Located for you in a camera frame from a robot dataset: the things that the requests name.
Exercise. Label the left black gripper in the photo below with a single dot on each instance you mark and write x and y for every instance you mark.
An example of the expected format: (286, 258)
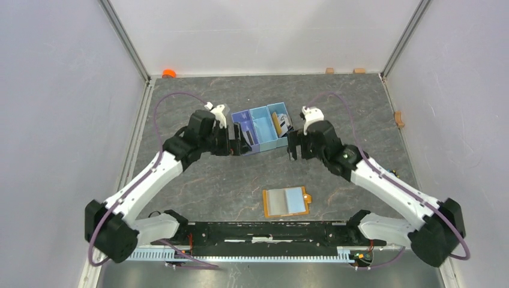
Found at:
(241, 146)

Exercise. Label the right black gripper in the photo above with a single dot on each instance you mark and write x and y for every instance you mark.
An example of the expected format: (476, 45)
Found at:
(293, 138)

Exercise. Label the white black striped card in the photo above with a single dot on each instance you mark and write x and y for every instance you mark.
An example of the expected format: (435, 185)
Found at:
(250, 137)

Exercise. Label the stack of credit cards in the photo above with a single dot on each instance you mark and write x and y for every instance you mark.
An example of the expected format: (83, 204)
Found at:
(282, 124)

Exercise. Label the light blue bin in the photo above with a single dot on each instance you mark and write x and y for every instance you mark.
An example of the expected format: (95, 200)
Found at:
(264, 128)
(279, 108)

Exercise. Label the orange leather card holder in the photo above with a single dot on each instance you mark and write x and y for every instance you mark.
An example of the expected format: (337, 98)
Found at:
(297, 200)

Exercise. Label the gold striped credit card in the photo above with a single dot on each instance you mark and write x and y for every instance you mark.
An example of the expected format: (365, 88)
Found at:
(276, 202)

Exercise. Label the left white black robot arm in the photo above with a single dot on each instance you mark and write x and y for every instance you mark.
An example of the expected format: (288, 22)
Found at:
(112, 227)

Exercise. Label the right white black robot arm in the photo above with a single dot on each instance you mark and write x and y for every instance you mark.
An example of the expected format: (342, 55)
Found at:
(431, 228)

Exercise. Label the purple plastic bin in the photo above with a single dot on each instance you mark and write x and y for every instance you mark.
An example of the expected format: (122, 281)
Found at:
(246, 122)

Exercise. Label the right wooden block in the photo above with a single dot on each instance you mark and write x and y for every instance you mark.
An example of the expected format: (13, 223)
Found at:
(359, 71)

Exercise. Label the orange round cap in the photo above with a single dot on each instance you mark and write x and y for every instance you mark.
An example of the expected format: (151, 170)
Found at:
(168, 73)

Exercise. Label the curved wooden piece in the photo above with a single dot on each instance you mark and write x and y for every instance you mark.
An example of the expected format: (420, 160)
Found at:
(398, 119)

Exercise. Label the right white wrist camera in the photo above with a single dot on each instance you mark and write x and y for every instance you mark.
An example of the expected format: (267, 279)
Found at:
(311, 115)

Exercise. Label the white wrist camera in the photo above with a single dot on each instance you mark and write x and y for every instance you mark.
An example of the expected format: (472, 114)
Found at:
(220, 112)
(311, 115)

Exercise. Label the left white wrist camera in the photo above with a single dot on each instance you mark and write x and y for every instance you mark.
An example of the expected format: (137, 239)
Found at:
(220, 112)

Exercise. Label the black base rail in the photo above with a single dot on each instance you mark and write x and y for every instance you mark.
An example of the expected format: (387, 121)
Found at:
(270, 238)

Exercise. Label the white slotted cable duct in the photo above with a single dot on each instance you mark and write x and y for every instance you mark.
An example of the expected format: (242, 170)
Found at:
(169, 255)

